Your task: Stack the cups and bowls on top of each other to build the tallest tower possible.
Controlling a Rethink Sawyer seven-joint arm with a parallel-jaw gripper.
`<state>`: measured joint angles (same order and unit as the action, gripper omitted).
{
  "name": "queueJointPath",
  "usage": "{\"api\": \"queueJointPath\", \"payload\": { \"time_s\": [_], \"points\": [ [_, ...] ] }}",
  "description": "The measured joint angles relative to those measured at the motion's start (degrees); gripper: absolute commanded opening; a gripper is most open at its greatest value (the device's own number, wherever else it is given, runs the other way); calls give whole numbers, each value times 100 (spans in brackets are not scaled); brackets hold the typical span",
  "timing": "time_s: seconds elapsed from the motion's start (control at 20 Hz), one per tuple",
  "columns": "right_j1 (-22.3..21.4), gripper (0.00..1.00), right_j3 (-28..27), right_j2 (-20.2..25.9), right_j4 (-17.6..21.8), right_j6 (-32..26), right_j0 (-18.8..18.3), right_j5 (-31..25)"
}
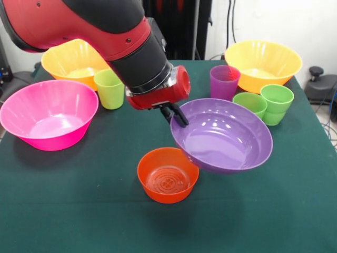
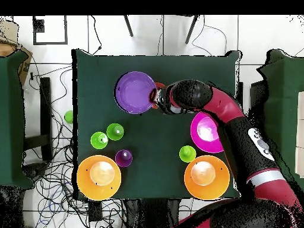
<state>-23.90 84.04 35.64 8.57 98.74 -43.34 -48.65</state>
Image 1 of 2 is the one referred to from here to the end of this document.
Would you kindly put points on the large orange plastic bowl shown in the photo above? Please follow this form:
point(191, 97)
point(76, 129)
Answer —
point(65, 63)
point(263, 58)

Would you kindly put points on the black equipment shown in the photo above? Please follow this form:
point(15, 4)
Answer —
point(5, 68)

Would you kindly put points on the green plastic cup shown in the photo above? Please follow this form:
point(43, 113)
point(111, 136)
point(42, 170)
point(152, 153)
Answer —
point(277, 105)
point(250, 102)
point(108, 97)

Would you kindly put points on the purple plastic bowl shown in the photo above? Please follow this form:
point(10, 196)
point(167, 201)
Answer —
point(223, 142)

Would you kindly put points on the large pink plastic bowl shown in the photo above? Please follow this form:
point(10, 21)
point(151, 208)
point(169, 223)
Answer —
point(47, 126)

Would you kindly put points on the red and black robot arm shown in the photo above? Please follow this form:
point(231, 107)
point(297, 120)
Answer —
point(79, 23)

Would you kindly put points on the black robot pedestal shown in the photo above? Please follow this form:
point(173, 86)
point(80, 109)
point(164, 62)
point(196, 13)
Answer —
point(184, 26)

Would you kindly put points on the dark green table cloth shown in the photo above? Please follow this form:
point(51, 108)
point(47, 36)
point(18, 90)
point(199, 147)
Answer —
point(79, 210)

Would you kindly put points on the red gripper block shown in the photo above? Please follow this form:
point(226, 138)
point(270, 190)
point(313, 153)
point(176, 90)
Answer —
point(163, 98)

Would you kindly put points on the grey round stand base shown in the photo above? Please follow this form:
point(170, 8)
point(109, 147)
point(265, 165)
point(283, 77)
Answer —
point(22, 77)

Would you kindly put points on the purple plastic cup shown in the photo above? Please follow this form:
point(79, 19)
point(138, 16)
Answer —
point(223, 84)

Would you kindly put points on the black knobbed stand base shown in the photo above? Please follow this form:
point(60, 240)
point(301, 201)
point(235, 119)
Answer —
point(323, 87)

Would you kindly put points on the small red plastic bowl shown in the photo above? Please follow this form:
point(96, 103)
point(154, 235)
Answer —
point(168, 195)

